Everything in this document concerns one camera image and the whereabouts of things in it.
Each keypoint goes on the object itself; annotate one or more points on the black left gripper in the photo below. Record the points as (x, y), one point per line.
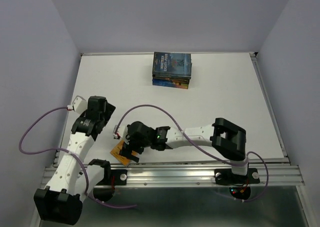
(109, 110)

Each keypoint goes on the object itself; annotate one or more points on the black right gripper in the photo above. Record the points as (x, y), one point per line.
(127, 148)

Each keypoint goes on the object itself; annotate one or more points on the Nineteen Eighty-Four blue book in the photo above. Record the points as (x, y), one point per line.
(172, 64)

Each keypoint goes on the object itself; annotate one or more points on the Jane Eyre blue book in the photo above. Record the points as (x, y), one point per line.
(170, 84)

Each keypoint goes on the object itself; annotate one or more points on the Little Women book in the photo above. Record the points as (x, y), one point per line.
(171, 77)

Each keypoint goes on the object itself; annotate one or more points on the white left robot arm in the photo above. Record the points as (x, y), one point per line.
(61, 201)

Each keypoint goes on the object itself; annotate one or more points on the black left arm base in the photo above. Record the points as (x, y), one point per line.
(103, 180)

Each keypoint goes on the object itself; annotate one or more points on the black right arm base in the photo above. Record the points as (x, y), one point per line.
(238, 185)

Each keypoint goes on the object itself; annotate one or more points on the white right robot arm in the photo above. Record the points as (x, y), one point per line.
(227, 138)

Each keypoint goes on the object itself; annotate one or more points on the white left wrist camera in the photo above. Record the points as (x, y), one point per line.
(79, 104)

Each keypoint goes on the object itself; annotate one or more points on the aluminium mounting rail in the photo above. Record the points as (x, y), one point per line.
(199, 175)

